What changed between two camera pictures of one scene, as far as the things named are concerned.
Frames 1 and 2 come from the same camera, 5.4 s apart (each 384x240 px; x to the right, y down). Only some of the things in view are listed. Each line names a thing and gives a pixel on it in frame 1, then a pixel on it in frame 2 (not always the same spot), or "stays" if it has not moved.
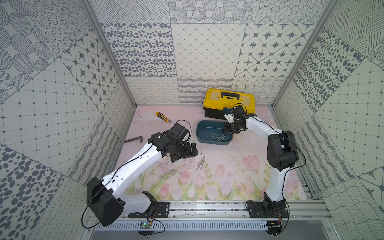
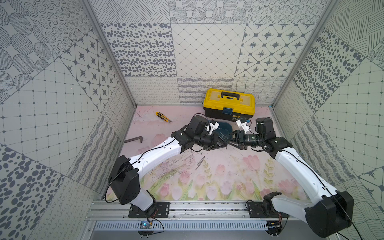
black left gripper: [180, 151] -> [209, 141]
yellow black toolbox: [216, 100] stays
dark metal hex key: [140, 138] stays
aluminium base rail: [306, 210] stays
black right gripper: [226, 128] -> [239, 135]
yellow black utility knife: [163, 117] stays
